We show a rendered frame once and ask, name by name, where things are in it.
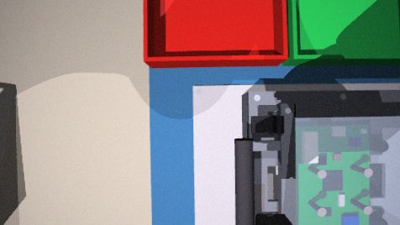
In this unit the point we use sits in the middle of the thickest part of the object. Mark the green bin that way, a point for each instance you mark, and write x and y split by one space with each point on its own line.
343 32

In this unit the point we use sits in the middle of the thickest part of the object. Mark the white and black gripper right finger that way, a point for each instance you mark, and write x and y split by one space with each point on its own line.
280 219

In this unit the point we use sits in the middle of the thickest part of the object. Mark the red bin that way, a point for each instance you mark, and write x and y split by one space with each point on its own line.
245 32

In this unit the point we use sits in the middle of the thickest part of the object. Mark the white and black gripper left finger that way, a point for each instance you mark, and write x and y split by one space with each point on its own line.
263 219

